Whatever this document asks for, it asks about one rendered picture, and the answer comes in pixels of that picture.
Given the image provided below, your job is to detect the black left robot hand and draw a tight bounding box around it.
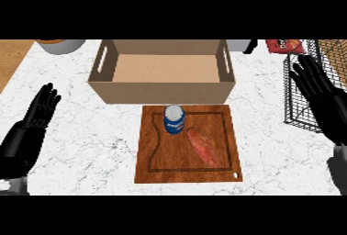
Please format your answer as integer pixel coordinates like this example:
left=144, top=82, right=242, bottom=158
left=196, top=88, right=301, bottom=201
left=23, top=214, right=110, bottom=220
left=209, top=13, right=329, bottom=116
left=0, top=82, right=61, bottom=180

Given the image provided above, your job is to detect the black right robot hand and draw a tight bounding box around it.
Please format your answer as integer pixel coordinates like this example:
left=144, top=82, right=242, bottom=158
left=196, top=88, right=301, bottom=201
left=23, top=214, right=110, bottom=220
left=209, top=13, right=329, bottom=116
left=289, top=54, right=347, bottom=147

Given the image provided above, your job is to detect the orange sweet potato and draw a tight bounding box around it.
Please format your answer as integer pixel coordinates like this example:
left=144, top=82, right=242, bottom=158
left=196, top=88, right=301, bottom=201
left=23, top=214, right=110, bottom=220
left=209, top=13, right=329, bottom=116
left=185, top=126, right=221, bottom=169

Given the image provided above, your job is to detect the brown wooden cutting board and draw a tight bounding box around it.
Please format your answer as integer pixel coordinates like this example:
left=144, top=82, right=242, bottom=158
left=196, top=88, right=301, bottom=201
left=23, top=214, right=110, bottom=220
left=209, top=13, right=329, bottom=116
left=132, top=104, right=243, bottom=185

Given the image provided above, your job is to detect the red snack bag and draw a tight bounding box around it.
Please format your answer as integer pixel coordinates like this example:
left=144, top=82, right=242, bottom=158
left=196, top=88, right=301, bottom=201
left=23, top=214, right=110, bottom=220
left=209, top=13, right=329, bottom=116
left=264, top=39, right=305, bottom=55

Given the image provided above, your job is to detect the grey round pot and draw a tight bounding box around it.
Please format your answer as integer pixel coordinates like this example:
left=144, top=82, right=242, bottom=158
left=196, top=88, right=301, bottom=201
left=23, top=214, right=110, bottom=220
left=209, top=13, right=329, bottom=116
left=35, top=39, right=87, bottom=56

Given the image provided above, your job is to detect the blue can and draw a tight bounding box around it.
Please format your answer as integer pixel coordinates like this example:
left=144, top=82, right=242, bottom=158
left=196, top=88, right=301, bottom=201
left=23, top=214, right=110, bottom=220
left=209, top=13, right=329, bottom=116
left=162, top=104, right=187, bottom=135

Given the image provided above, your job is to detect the tan cardboard box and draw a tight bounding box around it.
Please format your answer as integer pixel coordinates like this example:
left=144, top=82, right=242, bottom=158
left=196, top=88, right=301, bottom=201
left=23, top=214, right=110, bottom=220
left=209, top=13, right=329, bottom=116
left=87, top=39, right=237, bottom=106

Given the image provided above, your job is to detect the black wire tiered basket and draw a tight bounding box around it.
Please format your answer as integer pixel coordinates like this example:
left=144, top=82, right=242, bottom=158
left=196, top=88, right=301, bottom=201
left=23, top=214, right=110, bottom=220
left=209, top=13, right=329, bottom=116
left=281, top=39, right=347, bottom=134

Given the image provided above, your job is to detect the grey appliance with black handle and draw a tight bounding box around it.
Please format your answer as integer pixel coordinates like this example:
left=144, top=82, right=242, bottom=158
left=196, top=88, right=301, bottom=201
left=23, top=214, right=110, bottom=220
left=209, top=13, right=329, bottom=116
left=224, top=39, right=259, bottom=55

